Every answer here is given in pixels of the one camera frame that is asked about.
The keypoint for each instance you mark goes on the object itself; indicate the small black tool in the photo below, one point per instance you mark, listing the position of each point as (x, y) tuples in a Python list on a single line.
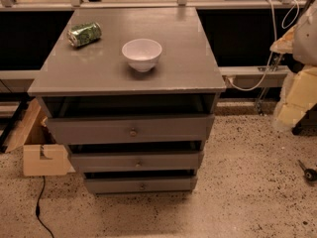
[(309, 174)]

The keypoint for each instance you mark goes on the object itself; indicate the grey drawer cabinet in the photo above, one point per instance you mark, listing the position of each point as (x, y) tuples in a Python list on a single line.
[(96, 81)]

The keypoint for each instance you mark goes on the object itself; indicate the white ceramic bowl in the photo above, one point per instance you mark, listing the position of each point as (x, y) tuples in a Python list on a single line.
[(142, 54)]

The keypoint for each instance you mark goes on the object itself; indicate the grey top drawer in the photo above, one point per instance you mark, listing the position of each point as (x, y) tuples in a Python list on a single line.
[(115, 130)]

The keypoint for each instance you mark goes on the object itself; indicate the light wooden box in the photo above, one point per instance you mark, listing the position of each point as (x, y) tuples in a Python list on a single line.
[(42, 156)]

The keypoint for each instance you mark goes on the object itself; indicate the green crushed soda can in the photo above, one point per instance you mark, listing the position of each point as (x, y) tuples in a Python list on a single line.
[(84, 34)]

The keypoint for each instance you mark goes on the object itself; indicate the grey bottom drawer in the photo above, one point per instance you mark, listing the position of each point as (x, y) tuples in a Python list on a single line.
[(124, 185)]

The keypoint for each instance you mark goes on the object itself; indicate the grey middle drawer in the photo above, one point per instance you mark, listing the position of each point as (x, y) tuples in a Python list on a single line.
[(133, 162)]

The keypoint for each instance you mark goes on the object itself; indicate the grey drawer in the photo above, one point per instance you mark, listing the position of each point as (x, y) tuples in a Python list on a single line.
[(133, 162), (115, 130), (124, 185)]

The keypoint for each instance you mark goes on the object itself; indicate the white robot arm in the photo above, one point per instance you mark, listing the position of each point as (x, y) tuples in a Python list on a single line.
[(299, 90)]

